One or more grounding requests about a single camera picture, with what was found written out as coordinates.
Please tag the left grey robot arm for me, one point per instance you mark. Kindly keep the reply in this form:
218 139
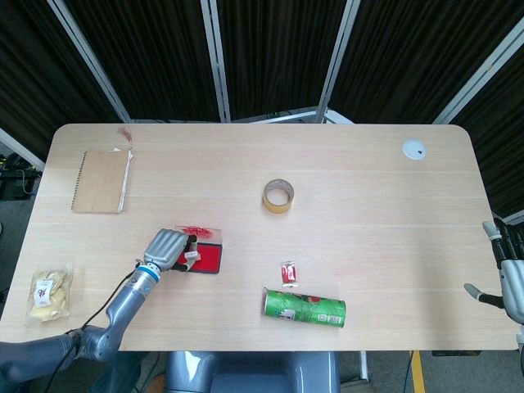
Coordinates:
123 307

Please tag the black desk control panel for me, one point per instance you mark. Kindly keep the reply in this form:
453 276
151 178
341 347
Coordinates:
456 353

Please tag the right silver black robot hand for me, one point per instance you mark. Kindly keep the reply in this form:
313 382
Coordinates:
513 282

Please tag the dark background equipment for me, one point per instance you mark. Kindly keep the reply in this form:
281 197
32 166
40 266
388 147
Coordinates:
14 176

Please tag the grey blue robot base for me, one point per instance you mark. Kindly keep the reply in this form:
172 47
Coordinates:
249 374

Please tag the green chips can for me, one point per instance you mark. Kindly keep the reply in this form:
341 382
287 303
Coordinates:
305 309

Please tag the red tassel bookmark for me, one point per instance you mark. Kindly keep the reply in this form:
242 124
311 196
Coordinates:
125 135

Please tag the red sauce packet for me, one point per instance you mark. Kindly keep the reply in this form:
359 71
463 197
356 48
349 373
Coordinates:
289 273

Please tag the brown tape roll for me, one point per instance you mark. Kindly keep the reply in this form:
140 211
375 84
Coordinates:
278 204

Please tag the grey partition frame post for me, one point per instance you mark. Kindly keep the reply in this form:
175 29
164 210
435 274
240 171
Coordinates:
92 61
336 61
479 78
217 61

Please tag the brown kraft spiral notebook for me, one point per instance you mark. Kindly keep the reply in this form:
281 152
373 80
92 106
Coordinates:
100 182

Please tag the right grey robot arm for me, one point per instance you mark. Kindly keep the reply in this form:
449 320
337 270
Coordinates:
520 340

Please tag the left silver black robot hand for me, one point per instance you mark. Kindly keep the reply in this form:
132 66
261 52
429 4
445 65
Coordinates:
163 249

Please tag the white table leg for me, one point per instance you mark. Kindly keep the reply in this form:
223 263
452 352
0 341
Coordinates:
363 366

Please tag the clear bag of chips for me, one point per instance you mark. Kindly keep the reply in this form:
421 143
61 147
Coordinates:
49 294

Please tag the red ink pad black tray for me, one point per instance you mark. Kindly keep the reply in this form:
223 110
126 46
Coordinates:
209 258

